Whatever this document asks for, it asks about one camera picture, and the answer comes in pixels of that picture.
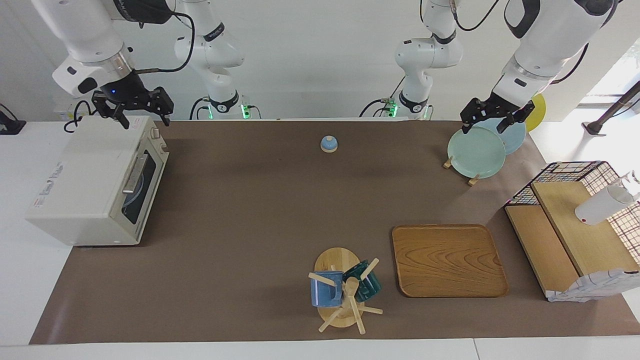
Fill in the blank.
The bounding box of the cream toaster oven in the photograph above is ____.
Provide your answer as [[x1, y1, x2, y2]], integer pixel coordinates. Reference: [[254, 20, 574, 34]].
[[25, 115, 170, 247]]

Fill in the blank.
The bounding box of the light blue round plate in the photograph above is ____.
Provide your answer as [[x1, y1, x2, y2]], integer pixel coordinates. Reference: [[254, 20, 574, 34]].
[[123, 172, 147, 211]]

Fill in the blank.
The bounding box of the light blue racked plate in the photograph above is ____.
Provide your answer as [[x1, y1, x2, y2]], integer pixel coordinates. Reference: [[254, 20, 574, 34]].
[[487, 117, 527, 156]]

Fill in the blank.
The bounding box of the pale green plate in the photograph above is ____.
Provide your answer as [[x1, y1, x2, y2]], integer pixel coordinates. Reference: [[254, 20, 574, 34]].
[[447, 126, 507, 179]]

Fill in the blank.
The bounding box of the yellow plate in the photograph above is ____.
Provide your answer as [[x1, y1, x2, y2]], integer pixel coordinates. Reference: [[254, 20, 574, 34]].
[[525, 93, 547, 133]]

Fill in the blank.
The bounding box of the wooden plate rack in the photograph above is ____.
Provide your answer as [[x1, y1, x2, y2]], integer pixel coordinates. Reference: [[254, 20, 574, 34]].
[[443, 156, 482, 187]]

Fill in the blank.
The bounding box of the black stand pole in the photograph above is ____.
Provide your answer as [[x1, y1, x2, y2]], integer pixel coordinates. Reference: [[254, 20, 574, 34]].
[[582, 80, 640, 136]]

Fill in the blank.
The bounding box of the white bottle clear cap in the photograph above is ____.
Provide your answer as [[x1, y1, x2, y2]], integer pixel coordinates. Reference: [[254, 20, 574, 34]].
[[574, 171, 640, 226]]

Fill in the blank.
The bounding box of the wooden serving tray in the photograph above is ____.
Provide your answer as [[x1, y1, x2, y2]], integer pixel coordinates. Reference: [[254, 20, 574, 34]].
[[391, 224, 510, 299]]

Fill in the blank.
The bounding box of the wooden shelf unit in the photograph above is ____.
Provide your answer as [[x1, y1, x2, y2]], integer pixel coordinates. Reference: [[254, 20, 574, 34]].
[[504, 181, 640, 301]]

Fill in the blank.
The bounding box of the wooden mug tree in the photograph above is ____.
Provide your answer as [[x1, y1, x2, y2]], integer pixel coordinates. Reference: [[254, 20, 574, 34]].
[[308, 247, 384, 335]]

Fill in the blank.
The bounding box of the dark green mug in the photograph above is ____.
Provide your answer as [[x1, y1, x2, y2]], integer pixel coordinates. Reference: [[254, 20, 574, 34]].
[[342, 260, 383, 303]]

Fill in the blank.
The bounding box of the blue mug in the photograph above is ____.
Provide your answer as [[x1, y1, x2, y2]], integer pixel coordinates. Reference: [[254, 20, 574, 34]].
[[310, 270, 345, 308]]

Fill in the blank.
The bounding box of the black base cable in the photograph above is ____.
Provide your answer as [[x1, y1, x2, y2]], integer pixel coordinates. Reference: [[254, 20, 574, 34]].
[[189, 96, 211, 121], [360, 75, 407, 118]]

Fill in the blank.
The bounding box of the black oven power cable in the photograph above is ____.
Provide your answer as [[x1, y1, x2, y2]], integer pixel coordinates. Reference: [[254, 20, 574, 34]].
[[64, 100, 96, 133]]

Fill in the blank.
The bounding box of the black wire basket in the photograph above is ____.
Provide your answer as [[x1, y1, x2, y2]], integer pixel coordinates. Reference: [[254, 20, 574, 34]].
[[505, 161, 640, 266]]

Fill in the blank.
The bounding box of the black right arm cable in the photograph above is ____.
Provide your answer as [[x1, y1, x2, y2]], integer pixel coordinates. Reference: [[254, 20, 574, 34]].
[[132, 11, 197, 75]]

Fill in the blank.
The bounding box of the black clamp mount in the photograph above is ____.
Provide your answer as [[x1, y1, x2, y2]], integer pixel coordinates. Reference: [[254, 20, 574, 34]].
[[0, 103, 27, 136]]

